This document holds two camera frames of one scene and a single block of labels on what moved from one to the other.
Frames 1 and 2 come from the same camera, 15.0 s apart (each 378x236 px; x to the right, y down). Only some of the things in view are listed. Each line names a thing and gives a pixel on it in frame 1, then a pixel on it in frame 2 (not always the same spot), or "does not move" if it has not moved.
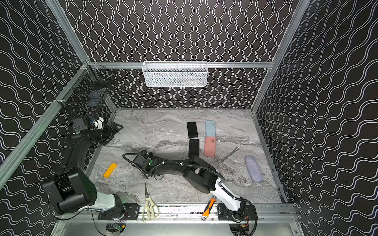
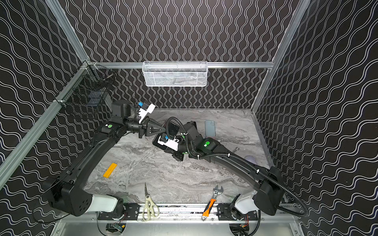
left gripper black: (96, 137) → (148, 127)
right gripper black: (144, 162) → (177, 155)
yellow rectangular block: (110, 170) does not move
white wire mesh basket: (174, 73) does not move
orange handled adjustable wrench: (207, 209) does not move
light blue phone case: (210, 128) does not move
